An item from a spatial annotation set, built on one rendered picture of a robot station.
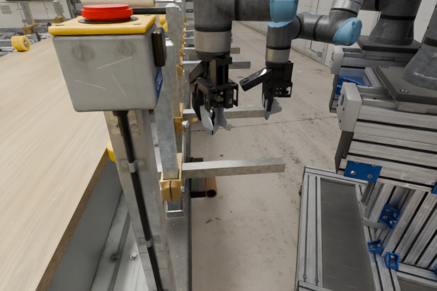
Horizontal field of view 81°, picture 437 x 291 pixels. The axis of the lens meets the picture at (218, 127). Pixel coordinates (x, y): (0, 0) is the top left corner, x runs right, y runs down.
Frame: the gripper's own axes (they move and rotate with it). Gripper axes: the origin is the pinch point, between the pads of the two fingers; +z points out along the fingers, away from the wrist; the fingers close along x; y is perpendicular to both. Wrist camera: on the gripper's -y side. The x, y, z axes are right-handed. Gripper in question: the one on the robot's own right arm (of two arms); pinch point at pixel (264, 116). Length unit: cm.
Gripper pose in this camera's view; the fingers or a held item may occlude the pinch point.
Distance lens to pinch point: 92.9
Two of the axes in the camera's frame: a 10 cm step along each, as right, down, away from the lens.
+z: 0.0, 8.6, 5.0
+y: 9.9, -0.5, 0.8
